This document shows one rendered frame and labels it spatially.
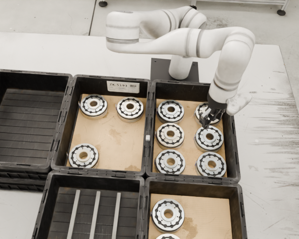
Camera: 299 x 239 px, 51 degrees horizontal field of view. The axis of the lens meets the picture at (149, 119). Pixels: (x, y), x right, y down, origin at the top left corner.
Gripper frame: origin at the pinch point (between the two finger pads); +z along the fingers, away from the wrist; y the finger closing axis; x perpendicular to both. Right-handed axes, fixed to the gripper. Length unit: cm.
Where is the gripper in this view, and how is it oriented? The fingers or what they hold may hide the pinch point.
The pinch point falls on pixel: (211, 120)
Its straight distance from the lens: 103.9
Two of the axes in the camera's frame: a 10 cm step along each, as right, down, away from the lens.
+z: -0.4, 5.6, 8.3
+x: 6.6, 6.3, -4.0
